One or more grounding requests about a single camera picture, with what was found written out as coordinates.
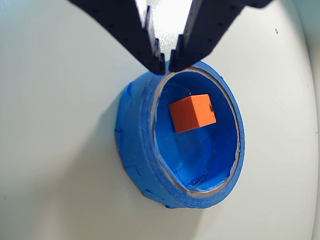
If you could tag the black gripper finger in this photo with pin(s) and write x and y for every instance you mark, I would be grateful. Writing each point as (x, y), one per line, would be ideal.
(130, 35)
(207, 30)

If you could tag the blue tape roll bin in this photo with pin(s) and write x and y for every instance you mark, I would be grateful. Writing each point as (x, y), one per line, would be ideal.
(135, 140)

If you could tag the orange cube block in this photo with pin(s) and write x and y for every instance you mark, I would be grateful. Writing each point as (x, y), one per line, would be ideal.
(192, 113)

